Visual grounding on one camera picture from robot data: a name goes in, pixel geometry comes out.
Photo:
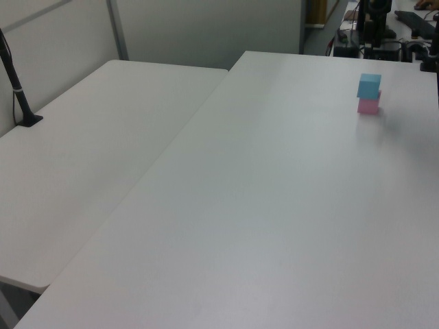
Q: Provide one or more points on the blue cube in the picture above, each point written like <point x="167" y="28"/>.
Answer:
<point x="368" y="86"/>

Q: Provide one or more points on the pink cube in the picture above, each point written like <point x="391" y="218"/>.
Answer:
<point x="367" y="107"/>

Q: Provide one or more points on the white side table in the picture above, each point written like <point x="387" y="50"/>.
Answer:
<point x="85" y="147"/>

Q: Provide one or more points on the black box device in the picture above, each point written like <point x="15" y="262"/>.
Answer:
<point x="345" y="50"/>

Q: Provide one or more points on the black machine on desk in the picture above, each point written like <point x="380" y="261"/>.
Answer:
<point x="374" y="24"/>

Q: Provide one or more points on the black stand with base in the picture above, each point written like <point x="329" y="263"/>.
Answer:
<point x="431" y="58"/>

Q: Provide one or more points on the black keyboard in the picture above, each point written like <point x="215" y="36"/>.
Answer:
<point x="416" y="23"/>

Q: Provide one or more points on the grey metal partition post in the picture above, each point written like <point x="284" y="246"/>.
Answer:
<point x="118" y="29"/>

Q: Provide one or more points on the black camera stand pole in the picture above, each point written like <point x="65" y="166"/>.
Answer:
<point x="15" y="87"/>

